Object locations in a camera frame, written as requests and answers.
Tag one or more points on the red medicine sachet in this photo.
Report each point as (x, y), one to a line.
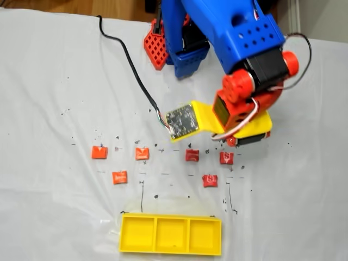
(192, 155)
(210, 181)
(226, 158)

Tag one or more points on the orange medicine sachet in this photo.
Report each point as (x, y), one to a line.
(120, 177)
(99, 152)
(142, 154)

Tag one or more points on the yellow three-compartment box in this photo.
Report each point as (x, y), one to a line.
(171, 233)

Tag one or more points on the white baseboard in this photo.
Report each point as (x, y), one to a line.
(295, 16)

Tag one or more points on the camera board on yellow bracket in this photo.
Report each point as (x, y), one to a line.
(180, 121)

